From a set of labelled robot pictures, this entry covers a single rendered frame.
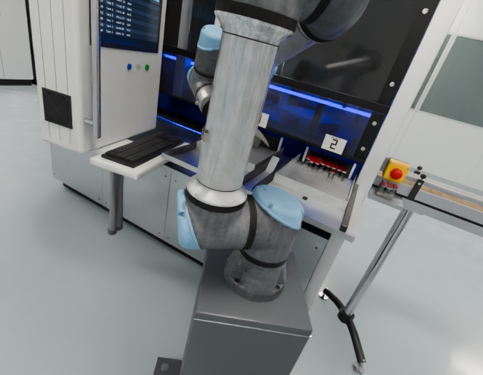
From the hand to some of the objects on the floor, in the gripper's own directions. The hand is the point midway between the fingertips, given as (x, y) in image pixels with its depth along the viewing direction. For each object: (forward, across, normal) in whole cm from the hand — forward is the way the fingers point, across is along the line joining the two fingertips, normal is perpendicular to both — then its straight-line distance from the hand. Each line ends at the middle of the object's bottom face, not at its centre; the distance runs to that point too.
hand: (239, 154), depth 62 cm
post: (+31, -22, -121) cm, 127 cm away
